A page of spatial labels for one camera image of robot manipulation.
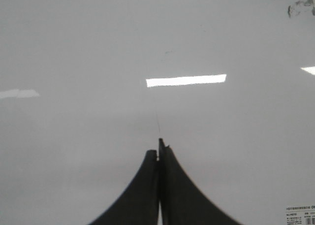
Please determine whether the white whiteboard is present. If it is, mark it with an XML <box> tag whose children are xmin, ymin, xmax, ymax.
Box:
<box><xmin>0</xmin><ymin>0</ymin><xmax>315</xmax><ymax>225</ymax></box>

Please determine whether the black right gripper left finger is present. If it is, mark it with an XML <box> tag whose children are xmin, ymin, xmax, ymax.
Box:
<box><xmin>90</xmin><ymin>150</ymin><xmax>159</xmax><ymax>225</ymax></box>

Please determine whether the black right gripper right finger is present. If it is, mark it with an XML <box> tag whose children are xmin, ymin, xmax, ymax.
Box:
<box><xmin>158</xmin><ymin>138</ymin><xmax>239</xmax><ymax>225</ymax></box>

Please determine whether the white product label sticker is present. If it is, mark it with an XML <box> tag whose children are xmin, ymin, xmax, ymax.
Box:
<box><xmin>284</xmin><ymin>205</ymin><xmax>315</xmax><ymax>225</ymax></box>

